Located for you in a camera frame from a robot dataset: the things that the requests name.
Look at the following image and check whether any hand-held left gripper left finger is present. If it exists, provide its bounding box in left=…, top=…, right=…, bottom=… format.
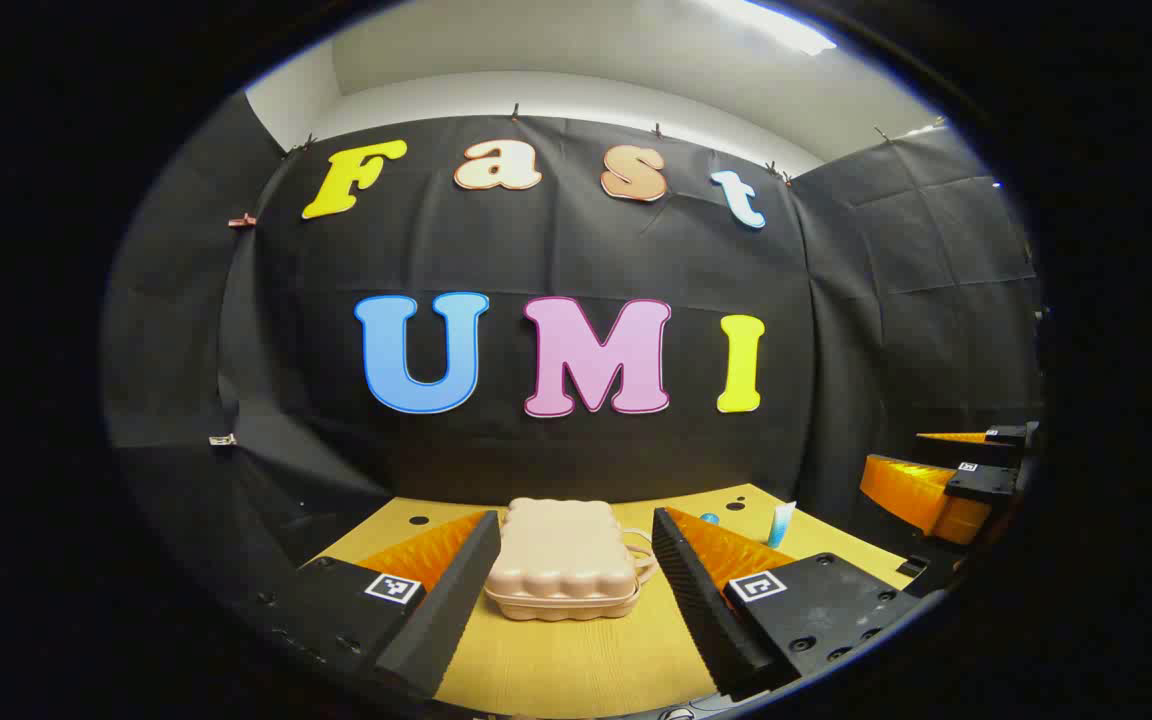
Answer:
left=236, top=509, right=503, bottom=701

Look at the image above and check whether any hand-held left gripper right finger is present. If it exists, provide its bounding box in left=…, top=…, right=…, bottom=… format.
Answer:
left=651, top=506, right=924, bottom=702

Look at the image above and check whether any black backdrop cloth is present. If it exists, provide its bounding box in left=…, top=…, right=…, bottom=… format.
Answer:
left=101, top=92, right=1045, bottom=606

